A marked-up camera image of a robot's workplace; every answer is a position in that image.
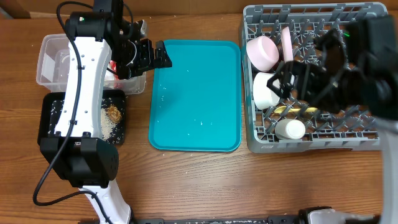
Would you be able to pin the pink bowl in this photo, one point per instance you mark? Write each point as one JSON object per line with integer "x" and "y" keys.
{"x": 262, "y": 52}

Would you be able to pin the teal plastic tray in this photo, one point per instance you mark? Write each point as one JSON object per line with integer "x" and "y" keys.
{"x": 196, "y": 103}

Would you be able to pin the small white bowl with scraps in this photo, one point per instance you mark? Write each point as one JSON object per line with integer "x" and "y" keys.
{"x": 263, "y": 96}

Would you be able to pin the red foil snack wrapper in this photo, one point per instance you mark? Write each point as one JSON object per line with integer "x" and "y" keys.
{"x": 112, "y": 67}

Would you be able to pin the spilled white rice pile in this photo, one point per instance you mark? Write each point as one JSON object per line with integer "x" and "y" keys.
{"x": 107, "y": 126}

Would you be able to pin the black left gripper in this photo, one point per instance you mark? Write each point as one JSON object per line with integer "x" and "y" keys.
{"x": 147, "y": 61}

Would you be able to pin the black tray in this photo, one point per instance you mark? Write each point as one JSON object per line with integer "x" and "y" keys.
{"x": 52, "y": 107}

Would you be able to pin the grey dishwasher rack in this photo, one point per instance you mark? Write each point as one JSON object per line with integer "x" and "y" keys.
{"x": 353, "y": 128}

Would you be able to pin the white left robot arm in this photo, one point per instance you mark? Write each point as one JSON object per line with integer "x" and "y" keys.
{"x": 76, "y": 150}

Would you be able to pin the clear plastic bin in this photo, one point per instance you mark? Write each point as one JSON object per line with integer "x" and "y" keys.
{"x": 53, "y": 68}

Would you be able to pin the yellow plastic spoon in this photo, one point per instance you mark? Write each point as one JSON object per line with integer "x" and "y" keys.
{"x": 286, "y": 109}

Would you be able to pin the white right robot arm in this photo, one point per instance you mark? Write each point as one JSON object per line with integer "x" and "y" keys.
{"x": 360, "y": 70}

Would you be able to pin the white round plate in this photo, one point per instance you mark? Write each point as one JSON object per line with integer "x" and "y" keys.
{"x": 286, "y": 45}

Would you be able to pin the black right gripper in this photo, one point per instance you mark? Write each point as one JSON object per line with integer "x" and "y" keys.
{"x": 310, "y": 81}

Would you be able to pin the brown food scraps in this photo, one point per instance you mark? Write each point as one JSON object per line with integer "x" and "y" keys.
{"x": 114, "y": 114}

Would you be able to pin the pale green cup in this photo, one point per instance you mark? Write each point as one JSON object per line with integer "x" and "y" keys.
{"x": 290, "y": 129}

